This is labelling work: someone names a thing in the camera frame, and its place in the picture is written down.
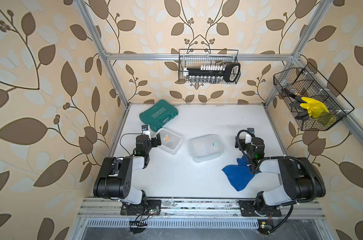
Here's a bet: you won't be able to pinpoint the blue cleaning cloth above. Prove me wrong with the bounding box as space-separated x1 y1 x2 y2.
222 154 256 192

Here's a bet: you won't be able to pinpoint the clear lunch box teal seal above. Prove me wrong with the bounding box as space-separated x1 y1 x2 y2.
188 134 224 163

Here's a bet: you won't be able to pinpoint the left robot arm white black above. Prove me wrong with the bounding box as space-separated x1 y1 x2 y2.
93 134 161 206

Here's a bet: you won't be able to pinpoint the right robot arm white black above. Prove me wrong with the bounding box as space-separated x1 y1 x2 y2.
235 135 326 215

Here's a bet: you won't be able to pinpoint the small clear lunch box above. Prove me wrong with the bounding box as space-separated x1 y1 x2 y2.
156 128 182 155

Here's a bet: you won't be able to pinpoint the green plastic tool case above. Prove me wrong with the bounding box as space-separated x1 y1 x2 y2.
139 100 178 132

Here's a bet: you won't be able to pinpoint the black pliers in basket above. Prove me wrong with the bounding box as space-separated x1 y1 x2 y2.
283 88 310 121

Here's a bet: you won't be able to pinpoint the yellow rubber glove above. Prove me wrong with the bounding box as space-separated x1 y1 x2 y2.
300 97 330 119

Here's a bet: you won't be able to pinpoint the black socket set holder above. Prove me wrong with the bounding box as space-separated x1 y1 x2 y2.
180 63 241 84

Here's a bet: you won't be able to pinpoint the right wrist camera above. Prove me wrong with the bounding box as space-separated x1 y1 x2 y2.
245 128 255 144

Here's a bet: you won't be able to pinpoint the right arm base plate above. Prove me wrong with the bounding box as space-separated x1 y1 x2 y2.
238 200 282 217

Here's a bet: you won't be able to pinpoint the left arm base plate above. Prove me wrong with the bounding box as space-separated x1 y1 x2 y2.
120 199 161 216

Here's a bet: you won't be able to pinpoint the black corrugated cable conduit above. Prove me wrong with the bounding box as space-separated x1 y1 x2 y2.
237 129 319 205

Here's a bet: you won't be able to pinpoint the side black wire basket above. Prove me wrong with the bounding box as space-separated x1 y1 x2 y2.
273 63 355 131

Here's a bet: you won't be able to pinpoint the aluminium front rail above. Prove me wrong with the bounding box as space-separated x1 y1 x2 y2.
78 198 326 220

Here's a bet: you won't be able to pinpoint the back black wire basket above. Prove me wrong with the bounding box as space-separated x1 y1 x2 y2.
178 49 241 86

